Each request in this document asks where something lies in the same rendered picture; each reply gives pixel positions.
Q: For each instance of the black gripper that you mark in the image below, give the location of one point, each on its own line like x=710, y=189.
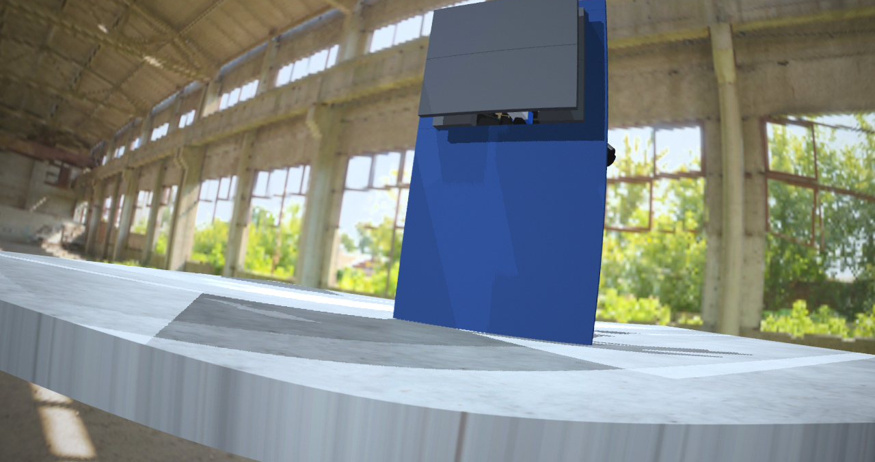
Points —
x=510, y=121

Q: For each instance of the blue flat panel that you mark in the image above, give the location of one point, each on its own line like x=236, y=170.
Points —
x=504, y=225

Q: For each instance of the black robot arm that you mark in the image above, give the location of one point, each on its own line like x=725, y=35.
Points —
x=489, y=119

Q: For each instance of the blue network cable with white plug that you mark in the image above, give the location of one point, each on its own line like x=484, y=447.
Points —
x=527, y=116

